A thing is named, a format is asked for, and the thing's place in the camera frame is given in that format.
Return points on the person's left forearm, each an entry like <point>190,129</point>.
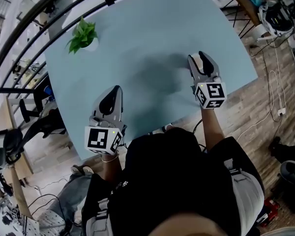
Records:
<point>111,171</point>

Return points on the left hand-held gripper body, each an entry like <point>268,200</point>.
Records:
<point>98,139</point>

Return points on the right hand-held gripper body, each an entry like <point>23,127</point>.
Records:
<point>211,95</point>

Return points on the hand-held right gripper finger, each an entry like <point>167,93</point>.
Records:
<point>211,66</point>
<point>195,72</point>

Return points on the white paper roll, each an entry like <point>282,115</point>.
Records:
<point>262,31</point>

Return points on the white power strip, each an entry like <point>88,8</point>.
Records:
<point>282,112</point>

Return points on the person's right forearm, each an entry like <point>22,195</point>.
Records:
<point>211,129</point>

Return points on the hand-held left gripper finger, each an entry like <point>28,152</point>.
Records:
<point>98,107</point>
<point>118,109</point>

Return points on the person's black grey top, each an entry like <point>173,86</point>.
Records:
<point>174,176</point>

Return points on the red case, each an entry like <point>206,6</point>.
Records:
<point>270,205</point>

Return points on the green plant in white pot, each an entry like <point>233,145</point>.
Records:
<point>84,34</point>

